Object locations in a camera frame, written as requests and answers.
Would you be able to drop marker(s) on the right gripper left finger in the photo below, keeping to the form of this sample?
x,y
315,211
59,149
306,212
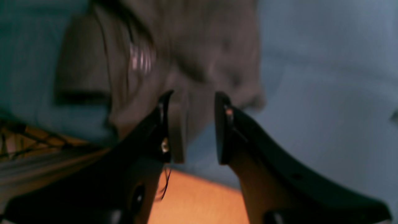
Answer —
x,y
119,188

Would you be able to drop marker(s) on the dark grey T-shirt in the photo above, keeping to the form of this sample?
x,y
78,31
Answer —
x,y
127,53

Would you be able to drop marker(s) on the blue table cloth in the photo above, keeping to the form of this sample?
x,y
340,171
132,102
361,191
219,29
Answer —
x,y
329,69

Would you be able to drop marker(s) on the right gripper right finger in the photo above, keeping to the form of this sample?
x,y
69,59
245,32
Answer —
x,y
278,189

